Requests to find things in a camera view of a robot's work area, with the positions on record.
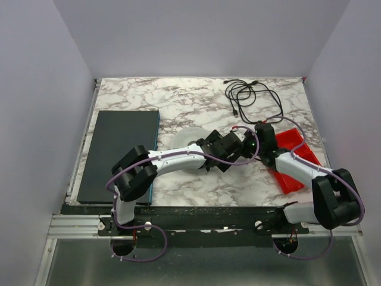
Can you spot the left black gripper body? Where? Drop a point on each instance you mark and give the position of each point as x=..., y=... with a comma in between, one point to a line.
x=241, y=148

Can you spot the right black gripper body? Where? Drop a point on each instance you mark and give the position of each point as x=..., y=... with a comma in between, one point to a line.
x=267, y=143

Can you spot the grey cable spool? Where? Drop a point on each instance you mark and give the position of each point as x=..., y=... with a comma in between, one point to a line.
x=189, y=137

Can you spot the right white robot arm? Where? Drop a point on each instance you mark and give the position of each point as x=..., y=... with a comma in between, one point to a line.
x=335, y=202

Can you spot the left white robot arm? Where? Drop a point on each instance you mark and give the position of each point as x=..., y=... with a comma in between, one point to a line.
x=135, y=172

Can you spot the red plastic tray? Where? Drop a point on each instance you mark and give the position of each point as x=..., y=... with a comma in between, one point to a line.
x=288, y=140

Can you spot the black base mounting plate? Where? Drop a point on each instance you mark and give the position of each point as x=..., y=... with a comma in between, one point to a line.
x=196, y=227

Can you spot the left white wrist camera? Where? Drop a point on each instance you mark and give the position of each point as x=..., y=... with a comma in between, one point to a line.
x=240, y=134

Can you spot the aluminium rail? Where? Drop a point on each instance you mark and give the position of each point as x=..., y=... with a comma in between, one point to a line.
x=73, y=227

